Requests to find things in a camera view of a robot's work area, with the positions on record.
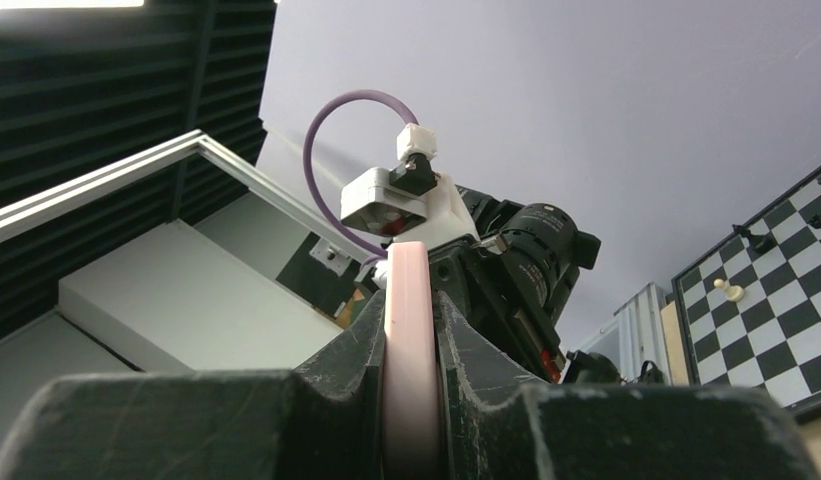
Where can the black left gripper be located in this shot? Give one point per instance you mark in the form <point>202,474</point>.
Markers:
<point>504,295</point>

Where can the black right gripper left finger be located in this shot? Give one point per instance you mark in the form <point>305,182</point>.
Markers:
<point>320,420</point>

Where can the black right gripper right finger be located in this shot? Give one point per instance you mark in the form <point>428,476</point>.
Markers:
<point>502,422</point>

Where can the phone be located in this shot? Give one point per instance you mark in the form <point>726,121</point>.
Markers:
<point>411,420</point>

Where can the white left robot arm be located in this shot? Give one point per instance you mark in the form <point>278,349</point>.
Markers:
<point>547,233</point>

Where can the white chess pawn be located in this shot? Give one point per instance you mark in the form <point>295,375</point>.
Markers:
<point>733,293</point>

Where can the black and white chessboard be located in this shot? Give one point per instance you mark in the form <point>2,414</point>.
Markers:
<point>771,339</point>

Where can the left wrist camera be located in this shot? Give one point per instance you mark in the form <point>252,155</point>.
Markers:
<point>410,202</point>

